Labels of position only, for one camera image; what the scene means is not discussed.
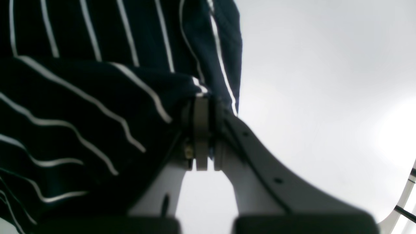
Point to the black white striped T-shirt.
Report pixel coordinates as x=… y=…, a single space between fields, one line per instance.
x=89 y=87

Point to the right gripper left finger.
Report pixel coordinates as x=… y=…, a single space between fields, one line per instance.
x=144 y=198

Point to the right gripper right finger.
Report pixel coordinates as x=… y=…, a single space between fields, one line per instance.
x=272 y=199

